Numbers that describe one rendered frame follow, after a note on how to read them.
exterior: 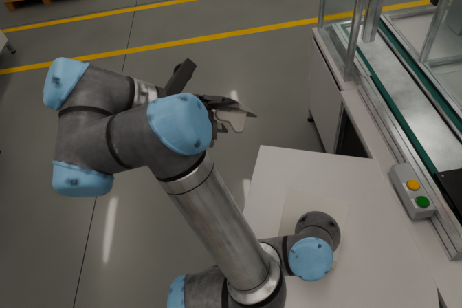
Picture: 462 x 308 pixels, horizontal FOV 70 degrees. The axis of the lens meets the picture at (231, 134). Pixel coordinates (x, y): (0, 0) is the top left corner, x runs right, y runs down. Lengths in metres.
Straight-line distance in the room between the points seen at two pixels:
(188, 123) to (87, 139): 0.14
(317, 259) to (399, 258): 0.45
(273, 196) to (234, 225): 0.95
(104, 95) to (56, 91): 0.06
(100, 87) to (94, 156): 0.11
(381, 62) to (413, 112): 0.38
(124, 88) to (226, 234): 0.26
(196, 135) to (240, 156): 2.27
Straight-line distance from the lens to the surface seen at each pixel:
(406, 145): 1.54
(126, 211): 2.62
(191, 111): 0.38
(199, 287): 0.68
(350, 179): 1.50
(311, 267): 1.02
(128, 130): 0.40
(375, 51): 2.06
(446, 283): 1.40
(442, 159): 1.60
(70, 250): 2.67
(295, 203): 1.20
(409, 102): 1.78
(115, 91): 0.52
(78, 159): 0.46
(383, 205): 1.47
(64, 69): 0.50
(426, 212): 1.40
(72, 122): 0.48
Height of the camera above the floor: 2.10
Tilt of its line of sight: 49 degrees down
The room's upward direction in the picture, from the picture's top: 11 degrees counter-clockwise
